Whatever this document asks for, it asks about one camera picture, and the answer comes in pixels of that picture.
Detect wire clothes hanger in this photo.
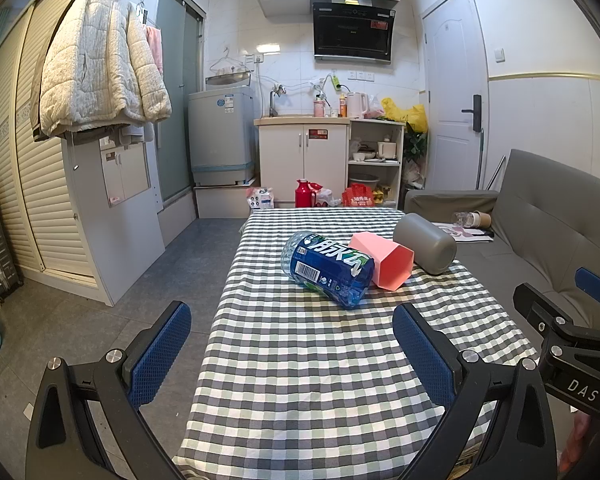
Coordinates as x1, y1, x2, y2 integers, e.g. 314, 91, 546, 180
210, 46, 249, 75

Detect blue label plastic bottle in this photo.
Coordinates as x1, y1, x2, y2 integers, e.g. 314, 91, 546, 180
281, 230, 376, 310

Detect black range hood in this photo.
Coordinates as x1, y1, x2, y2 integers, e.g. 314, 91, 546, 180
310, 0, 397, 65

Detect white sink cabinet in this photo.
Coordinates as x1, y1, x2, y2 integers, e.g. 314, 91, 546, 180
254, 116, 352, 209

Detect grey sofa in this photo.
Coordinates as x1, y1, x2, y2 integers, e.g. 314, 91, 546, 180
404, 149, 600, 343

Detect grey round cup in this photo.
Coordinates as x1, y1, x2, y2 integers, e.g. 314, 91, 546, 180
393, 213, 457, 276

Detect green checkered tablecloth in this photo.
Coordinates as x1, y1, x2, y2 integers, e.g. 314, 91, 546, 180
172, 208, 541, 480

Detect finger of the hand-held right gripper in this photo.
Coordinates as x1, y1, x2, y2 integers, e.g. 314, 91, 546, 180
513, 283, 600, 347
574, 267, 600, 312

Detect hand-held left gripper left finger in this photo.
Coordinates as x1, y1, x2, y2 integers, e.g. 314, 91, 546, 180
26, 301, 192, 480

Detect white electric kettle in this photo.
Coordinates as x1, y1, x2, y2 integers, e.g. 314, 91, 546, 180
347, 91, 371, 120

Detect red thermos flask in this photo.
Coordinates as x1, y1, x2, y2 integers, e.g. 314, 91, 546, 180
295, 179, 315, 209

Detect white quilted jacket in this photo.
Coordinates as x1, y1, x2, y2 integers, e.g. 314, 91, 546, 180
39, 0, 173, 137

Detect white printed packet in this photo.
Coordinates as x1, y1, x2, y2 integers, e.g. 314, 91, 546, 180
246, 186, 276, 211

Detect white printed paper sheet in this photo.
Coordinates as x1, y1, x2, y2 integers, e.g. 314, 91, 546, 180
432, 221, 495, 244

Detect metal basin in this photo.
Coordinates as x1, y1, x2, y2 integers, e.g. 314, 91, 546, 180
205, 72, 252, 92

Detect frosted glass sliding door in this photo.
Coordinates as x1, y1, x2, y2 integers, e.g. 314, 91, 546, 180
156, 0, 207, 207

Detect beige louvred wardrobe doors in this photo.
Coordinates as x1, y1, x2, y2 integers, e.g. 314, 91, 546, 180
0, 0, 106, 283

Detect black door handle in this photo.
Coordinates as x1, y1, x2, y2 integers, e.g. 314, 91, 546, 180
461, 94, 483, 131

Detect pink towel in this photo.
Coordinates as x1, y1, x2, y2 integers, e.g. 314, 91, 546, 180
145, 25, 164, 77

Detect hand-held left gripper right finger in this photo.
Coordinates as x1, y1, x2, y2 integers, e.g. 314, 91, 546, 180
392, 302, 561, 480

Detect green plant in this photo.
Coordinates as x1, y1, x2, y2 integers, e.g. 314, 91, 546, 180
404, 130, 429, 167

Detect grey washing machine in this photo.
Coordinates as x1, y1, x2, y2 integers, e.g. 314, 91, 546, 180
188, 85, 256, 187

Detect pink hexagonal cup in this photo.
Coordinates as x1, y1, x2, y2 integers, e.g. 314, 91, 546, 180
349, 232, 414, 291

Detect white open shelf unit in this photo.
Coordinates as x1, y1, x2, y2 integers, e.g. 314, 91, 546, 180
347, 120, 406, 209

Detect yellow plastic bag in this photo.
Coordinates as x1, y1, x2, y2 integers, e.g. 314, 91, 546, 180
381, 98, 428, 134

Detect white door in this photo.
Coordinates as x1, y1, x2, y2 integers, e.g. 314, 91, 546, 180
420, 0, 490, 191

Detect white washing machine platform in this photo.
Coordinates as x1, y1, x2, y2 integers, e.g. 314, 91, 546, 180
194, 177, 259, 219

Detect red plastic bag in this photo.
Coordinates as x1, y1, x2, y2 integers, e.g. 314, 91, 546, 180
342, 183, 381, 209

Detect metal faucet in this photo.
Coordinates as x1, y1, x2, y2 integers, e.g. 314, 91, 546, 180
269, 85, 287, 117

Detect white cabinet panel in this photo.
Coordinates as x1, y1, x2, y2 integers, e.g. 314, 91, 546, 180
62, 125, 166, 307

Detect mop handles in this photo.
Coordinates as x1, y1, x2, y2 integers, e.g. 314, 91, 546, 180
476, 129, 506, 191

